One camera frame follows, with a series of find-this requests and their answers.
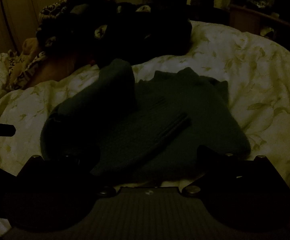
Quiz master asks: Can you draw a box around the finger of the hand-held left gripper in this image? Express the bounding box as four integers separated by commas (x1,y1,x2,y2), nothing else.
0,120,16,137

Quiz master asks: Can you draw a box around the white leaf-print duvet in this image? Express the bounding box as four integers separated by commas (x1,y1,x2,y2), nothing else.
0,20,290,235

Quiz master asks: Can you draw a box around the dark green knit sweater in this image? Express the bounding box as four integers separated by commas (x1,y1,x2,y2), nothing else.
40,58,251,183

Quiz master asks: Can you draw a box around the wooden bed frame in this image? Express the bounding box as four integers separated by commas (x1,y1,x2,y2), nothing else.
229,4,290,55

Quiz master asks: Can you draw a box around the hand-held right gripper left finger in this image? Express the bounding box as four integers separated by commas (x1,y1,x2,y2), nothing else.
15,144,117,198

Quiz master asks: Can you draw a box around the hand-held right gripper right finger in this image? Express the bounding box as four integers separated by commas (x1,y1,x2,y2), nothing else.
182,144,284,198

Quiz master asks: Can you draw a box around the orange plush toy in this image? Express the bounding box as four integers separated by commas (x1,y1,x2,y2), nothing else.
22,37,43,56

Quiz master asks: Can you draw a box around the pile of dark clothes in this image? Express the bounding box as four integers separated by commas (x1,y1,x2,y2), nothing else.
36,2,192,67

